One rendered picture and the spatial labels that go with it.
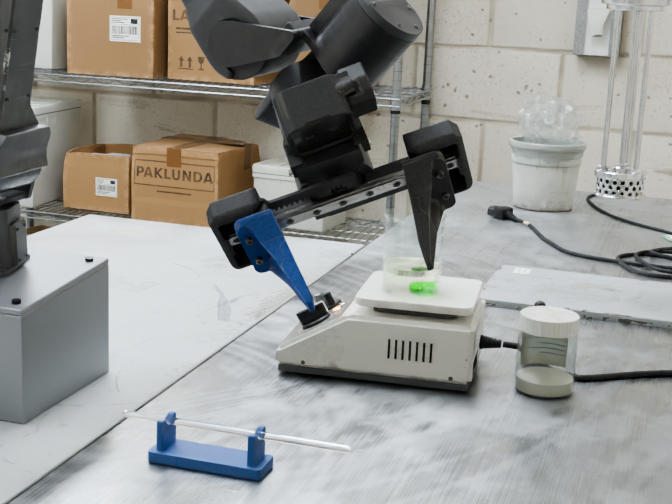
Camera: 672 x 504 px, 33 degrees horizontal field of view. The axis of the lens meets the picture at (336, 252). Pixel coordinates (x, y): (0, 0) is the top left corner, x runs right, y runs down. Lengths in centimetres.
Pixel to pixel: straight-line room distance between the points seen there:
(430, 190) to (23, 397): 44
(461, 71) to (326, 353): 250
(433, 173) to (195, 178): 267
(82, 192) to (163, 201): 32
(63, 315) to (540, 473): 45
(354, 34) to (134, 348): 54
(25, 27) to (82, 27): 255
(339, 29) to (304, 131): 10
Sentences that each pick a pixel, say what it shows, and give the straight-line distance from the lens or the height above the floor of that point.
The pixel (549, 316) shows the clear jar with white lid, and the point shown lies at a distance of 115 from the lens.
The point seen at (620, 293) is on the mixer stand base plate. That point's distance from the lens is 156.
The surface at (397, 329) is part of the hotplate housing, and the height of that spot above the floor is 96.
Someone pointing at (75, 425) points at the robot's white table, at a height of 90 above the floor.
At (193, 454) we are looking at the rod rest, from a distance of 96.
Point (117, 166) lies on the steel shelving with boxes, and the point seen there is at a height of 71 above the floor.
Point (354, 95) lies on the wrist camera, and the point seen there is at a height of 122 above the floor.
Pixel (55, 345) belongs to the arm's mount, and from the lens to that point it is 108.
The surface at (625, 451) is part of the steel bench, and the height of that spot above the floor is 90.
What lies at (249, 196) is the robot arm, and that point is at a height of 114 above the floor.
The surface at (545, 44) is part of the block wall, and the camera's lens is 355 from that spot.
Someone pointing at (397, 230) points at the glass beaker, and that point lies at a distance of 114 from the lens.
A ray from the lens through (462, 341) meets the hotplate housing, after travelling 113.
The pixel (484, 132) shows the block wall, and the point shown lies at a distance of 360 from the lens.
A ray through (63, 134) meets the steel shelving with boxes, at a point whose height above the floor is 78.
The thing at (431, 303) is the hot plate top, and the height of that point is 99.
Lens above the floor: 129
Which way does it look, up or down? 13 degrees down
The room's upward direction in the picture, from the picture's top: 3 degrees clockwise
